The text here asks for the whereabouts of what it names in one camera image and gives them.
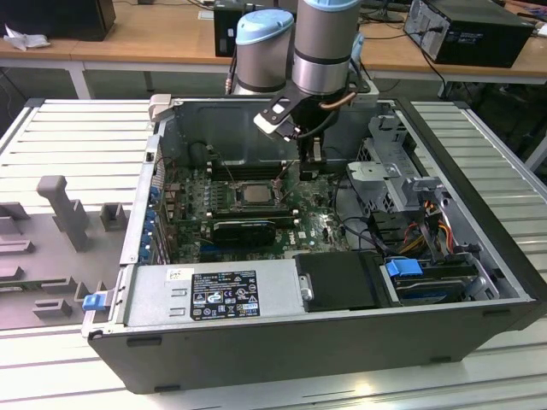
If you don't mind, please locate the metal socket cover frame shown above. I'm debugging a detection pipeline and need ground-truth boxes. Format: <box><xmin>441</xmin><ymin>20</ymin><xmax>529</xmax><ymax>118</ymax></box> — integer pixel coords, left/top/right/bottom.
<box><xmin>273</xmin><ymin>161</ymin><xmax>297</xmax><ymax>205</ymax></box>

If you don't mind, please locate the silver square CPU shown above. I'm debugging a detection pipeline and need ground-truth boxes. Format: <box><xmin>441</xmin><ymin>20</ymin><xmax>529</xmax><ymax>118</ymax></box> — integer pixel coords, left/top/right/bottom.
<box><xmin>242</xmin><ymin>186</ymin><xmax>273</xmax><ymax>205</ymax></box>

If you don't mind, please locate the black RAM slot row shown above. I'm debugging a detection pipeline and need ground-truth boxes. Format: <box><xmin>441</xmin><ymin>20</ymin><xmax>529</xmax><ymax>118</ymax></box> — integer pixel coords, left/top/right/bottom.
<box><xmin>204</xmin><ymin>206</ymin><xmax>300</xmax><ymax>227</ymax></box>
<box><xmin>208</xmin><ymin>160</ymin><xmax>300</xmax><ymax>181</ymax></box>

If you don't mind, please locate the CPU socket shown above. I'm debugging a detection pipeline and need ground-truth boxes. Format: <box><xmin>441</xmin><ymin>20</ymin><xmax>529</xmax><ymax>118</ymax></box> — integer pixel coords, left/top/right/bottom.
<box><xmin>234</xmin><ymin>181</ymin><xmax>285</xmax><ymax>211</ymax></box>

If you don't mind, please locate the pale blue teach pendant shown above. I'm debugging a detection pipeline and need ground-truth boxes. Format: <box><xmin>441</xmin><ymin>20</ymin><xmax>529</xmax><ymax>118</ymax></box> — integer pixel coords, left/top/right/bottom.
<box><xmin>348</xmin><ymin>32</ymin><xmax>367</xmax><ymax>78</ymax></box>

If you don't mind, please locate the silver metal drive cage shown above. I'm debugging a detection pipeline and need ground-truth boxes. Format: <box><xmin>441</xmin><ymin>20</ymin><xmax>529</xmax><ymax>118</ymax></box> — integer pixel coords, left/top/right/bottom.
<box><xmin>345</xmin><ymin>113</ymin><xmax>454</xmax><ymax>214</ymax></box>

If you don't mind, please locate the green motherboard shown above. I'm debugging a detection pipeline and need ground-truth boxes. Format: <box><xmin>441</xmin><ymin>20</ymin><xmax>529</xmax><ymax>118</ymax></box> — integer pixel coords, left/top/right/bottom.
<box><xmin>164</xmin><ymin>161</ymin><xmax>356</xmax><ymax>264</ymax></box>

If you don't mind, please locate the black cylindrical board component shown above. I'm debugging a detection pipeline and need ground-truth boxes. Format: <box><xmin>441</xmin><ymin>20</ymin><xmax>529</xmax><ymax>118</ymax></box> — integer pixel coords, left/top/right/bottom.
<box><xmin>189</xmin><ymin>143</ymin><xmax>209</xmax><ymax>167</ymax></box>

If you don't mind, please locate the black monitor stand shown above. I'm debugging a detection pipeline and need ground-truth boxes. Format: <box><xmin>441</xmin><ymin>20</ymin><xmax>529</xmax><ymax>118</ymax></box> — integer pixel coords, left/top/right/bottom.
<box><xmin>358</xmin><ymin>0</ymin><xmax>407</xmax><ymax>25</ymax></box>

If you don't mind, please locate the small black computer tower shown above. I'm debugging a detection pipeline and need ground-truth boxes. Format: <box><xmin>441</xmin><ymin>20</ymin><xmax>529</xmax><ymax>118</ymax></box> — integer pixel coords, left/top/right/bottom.
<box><xmin>213</xmin><ymin>0</ymin><xmax>240</xmax><ymax>59</ymax></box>

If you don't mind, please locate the black graphics card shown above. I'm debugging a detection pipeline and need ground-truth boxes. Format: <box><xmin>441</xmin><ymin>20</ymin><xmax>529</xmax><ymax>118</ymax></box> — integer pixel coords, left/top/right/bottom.
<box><xmin>211</xmin><ymin>220</ymin><xmax>278</xmax><ymax>248</ymax></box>

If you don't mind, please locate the grey case corner latch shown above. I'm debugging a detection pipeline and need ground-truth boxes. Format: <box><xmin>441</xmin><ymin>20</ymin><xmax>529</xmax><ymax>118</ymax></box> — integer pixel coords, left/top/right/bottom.
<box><xmin>147</xmin><ymin>94</ymin><xmax>173</xmax><ymax>127</ymax></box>

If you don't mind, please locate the hard disk in blue carrier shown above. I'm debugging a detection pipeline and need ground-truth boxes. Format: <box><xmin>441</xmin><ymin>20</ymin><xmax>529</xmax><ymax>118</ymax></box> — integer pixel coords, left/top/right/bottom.
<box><xmin>383</xmin><ymin>257</ymin><xmax>476</xmax><ymax>307</ymax></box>

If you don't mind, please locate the open black PC case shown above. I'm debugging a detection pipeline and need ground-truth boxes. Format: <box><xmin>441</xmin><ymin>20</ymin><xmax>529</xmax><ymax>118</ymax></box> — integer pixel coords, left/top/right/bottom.
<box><xmin>80</xmin><ymin>94</ymin><xmax>547</xmax><ymax>395</ymax></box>

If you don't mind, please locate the grey power supply with label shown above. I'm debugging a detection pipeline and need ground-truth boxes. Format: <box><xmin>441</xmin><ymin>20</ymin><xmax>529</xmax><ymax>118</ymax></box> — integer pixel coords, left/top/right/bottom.
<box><xmin>123</xmin><ymin>260</ymin><xmax>303</xmax><ymax>328</ymax></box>

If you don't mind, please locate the large black box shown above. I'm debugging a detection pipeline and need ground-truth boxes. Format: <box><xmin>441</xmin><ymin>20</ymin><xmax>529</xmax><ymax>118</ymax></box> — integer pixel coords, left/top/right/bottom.
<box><xmin>0</xmin><ymin>0</ymin><xmax>117</xmax><ymax>43</ymax></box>

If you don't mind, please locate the crumpled white paper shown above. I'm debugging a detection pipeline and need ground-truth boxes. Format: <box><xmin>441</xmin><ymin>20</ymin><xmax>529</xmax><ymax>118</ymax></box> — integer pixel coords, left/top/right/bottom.
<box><xmin>3</xmin><ymin>23</ymin><xmax>52</xmax><ymax>53</ymax></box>

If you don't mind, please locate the grey parts rack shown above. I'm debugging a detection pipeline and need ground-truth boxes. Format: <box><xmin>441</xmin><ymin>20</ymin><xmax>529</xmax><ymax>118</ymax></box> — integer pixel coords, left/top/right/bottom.
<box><xmin>0</xmin><ymin>174</ymin><xmax>132</xmax><ymax>330</ymax></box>

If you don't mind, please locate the black camera cable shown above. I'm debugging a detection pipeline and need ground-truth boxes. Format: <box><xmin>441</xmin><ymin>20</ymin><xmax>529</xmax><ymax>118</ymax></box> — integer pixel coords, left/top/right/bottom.
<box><xmin>297</xmin><ymin>111</ymin><xmax>343</xmax><ymax>140</ymax></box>

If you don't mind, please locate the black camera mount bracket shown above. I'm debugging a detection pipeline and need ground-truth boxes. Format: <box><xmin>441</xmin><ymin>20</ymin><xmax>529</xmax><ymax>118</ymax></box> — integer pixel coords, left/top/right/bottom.
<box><xmin>260</xmin><ymin>80</ymin><xmax>371</xmax><ymax>124</ymax></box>

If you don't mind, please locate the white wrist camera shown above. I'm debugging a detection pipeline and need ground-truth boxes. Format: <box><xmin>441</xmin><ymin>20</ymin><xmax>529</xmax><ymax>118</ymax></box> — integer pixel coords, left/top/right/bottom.
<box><xmin>253</xmin><ymin>111</ymin><xmax>297</xmax><ymax>142</ymax></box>

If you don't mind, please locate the red yellow wire bundle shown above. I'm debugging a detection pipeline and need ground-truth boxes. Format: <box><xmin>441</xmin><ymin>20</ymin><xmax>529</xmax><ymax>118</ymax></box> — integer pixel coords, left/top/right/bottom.
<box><xmin>401</xmin><ymin>200</ymin><xmax>456</xmax><ymax>255</ymax></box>

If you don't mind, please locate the black desktop computer with cables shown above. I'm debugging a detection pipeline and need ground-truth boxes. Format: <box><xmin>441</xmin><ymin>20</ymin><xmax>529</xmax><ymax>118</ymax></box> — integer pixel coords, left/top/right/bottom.
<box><xmin>403</xmin><ymin>0</ymin><xmax>538</xmax><ymax>69</ymax></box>

